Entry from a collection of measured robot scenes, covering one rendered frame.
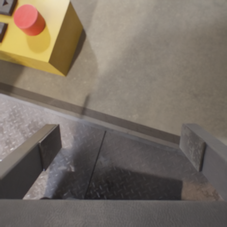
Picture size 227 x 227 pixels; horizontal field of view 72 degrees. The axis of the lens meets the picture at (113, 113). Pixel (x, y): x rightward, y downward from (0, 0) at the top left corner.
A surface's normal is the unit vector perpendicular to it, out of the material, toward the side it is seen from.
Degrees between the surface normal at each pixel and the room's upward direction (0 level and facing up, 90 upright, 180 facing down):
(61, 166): 0
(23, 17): 0
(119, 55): 0
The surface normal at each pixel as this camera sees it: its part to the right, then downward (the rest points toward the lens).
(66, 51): 0.95, 0.28
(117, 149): -0.14, -0.12
